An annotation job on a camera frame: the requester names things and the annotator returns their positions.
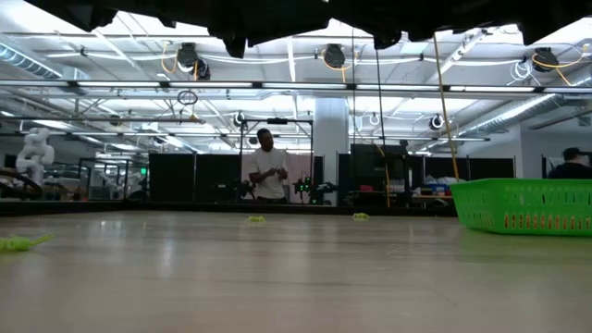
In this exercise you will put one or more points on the green plastic basket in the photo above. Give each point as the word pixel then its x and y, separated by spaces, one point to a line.
pixel 522 208

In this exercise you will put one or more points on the black equipment rack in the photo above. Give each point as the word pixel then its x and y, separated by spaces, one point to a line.
pixel 377 166

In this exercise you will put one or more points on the black camera gantry frame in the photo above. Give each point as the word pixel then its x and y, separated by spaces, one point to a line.
pixel 276 121

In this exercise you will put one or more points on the pink backdrop curtain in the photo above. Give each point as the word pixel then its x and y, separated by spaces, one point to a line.
pixel 298 166

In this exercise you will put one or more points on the person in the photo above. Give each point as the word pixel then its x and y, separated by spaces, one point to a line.
pixel 571 170
pixel 268 171

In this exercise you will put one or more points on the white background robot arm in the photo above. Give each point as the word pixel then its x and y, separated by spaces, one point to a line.
pixel 34 155

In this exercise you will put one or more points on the green plastic spider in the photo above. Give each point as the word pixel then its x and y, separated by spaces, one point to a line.
pixel 18 243
pixel 255 218
pixel 361 216

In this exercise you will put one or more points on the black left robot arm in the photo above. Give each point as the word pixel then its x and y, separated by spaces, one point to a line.
pixel 92 9

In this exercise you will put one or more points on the silver ventilation duct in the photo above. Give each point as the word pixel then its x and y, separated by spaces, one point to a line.
pixel 509 113

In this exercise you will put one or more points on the black partition panel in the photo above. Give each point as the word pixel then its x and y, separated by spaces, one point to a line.
pixel 171 178
pixel 218 178
pixel 485 167

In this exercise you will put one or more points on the long ceiling light strip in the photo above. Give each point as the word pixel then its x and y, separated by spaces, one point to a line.
pixel 300 85

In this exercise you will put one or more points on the black background robot arm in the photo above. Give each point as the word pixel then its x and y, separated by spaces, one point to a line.
pixel 236 189
pixel 314 189

